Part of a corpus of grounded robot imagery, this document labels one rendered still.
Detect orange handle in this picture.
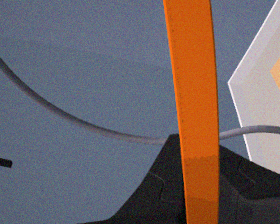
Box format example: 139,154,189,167
164,0,220,224

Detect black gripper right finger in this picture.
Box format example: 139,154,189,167
217,145,280,224

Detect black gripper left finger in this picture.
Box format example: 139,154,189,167
81,133,187,224

